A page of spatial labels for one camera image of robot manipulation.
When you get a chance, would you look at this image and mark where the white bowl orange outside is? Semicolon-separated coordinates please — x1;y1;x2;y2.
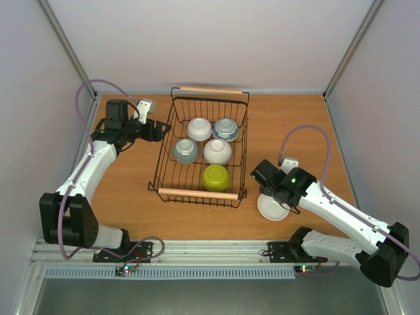
257;194;290;221

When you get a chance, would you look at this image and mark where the speckled grey white bowl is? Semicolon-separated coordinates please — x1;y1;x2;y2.
173;138;200;164

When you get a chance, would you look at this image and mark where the plain white bowl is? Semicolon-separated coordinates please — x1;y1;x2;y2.
187;117;212;142

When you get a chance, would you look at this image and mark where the ribbed white bowl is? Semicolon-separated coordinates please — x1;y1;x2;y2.
203;138;232;165

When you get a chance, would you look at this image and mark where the blue patterned white bowl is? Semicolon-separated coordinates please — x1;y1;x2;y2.
212;117;239;142

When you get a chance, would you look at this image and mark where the green bowl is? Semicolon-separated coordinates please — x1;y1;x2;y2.
201;164;230;192

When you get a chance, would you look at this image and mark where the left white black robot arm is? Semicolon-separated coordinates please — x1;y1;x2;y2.
39;99;171;261

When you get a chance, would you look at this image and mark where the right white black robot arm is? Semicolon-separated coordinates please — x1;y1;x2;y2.
251;159;410;287

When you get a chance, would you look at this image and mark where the right circuit board with leds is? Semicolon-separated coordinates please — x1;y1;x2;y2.
295;264;317;274

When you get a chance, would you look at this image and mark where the circuit board with leds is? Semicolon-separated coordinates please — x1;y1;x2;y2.
295;264;317;274
114;266;137;276

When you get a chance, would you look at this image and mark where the left circuit board with leds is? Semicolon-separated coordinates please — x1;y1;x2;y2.
114;266;137;276

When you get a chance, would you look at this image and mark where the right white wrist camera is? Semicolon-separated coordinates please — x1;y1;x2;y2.
280;157;299;174

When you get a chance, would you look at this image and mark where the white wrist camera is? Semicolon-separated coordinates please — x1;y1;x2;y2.
280;157;299;174
134;98;156;124

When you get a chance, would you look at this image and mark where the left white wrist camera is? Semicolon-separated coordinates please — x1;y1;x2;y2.
134;98;156;124

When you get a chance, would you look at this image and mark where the black wire dish rack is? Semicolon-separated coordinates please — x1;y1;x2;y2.
148;87;250;208

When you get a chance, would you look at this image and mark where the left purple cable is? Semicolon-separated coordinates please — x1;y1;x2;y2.
58;79;135;261

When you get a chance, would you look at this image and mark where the purple cable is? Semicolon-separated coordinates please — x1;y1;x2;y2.
278;125;420;282
58;79;135;261

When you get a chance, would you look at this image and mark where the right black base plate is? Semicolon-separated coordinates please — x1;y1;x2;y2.
267;241;296;263

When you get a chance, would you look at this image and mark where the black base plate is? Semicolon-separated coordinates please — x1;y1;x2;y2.
93;241;153;263
267;241;296;263

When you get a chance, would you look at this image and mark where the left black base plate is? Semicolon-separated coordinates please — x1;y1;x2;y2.
93;241;153;263

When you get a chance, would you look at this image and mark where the aluminium rail front frame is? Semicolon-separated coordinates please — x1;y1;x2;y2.
29;238;390;266

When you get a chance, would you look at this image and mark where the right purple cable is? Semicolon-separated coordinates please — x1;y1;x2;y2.
278;125;420;282

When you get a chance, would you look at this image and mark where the grey slotted cable duct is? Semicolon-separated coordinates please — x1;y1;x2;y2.
44;266;295;280

